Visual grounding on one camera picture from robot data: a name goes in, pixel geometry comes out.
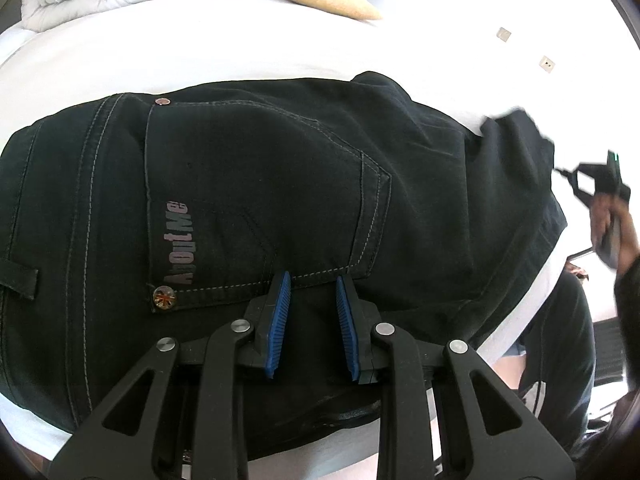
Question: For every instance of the upper wall socket plate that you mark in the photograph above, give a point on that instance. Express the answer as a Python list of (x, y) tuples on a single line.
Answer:
[(503, 34)]

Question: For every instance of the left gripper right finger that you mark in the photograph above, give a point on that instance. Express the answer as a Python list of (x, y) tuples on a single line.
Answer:
[(445, 414)]

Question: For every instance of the black denim pants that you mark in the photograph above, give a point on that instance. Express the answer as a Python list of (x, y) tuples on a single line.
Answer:
[(135, 217)]

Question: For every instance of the person's right forearm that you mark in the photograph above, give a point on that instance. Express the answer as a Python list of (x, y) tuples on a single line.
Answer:
[(626, 291)]

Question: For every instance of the person's right hand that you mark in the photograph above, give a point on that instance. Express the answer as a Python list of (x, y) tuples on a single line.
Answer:
[(603, 210)]

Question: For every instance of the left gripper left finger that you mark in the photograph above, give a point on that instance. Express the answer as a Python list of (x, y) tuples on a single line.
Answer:
[(255, 340)]

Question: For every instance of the lower wall socket plate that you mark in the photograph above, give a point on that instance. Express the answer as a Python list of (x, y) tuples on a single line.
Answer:
[(547, 64)]

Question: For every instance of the wall socket plate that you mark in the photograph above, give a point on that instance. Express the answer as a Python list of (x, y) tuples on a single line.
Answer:
[(503, 34), (547, 64)]

